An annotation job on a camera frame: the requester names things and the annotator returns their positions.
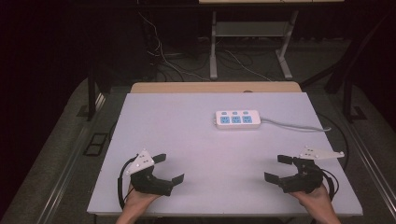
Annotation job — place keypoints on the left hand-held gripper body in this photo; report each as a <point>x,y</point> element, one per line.
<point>146,182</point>

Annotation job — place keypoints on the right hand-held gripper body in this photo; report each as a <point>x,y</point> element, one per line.
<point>306,179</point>

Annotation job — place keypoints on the person's left hand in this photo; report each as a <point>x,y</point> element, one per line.
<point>140,200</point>

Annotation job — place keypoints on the person's right hand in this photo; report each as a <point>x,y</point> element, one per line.
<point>314,202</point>

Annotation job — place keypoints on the white power strip blue sockets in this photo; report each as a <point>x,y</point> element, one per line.
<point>238,119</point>

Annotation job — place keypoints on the black metal stand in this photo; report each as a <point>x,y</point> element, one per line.
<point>91,93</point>

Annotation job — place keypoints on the black floor frame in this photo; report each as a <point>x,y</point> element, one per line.
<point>95,144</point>

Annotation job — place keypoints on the aluminium floor rail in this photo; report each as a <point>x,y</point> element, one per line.
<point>372,165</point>
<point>67,174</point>

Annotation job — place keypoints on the grey metal desk frame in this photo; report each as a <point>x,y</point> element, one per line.
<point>253,29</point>

